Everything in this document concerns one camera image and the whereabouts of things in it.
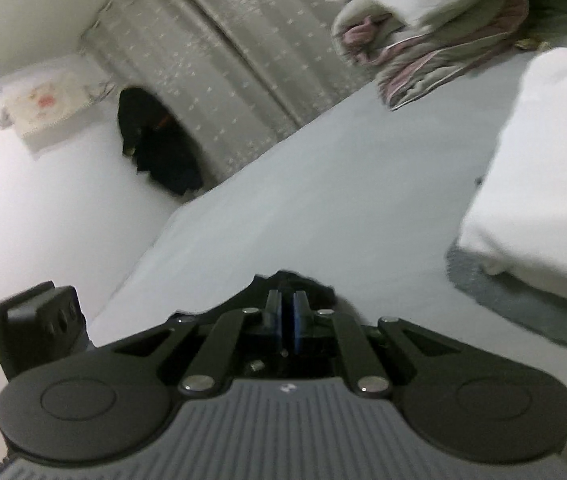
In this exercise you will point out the folded grey garment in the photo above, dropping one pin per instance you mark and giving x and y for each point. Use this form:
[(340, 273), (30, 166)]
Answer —
[(532, 309)]

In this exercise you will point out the folded white garment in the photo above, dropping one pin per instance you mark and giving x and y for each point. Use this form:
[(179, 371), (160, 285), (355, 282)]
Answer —
[(517, 221)]

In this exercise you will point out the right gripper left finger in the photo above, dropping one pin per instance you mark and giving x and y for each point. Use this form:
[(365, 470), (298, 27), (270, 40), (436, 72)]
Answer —
[(266, 320)]

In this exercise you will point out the grey bed sheet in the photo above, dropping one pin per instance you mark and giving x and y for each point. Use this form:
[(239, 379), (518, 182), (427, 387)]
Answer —
[(364, 200)]

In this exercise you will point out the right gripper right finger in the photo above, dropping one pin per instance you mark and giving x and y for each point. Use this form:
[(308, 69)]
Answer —
[(306, 324)]

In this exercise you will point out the grey dotted curtain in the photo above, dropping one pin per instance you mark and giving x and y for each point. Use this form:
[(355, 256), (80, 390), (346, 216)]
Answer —
[(239, 75)]

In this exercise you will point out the black garment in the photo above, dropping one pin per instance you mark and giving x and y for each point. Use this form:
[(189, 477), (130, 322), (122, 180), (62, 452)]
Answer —
[(320, 296)]

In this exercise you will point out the folded pink white quilt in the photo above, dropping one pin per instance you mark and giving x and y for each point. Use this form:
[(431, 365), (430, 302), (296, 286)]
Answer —
[(415, 46)]

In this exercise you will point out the black clothes hanging in corner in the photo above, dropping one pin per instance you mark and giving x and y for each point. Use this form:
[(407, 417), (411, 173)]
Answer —
[(156, 142)]

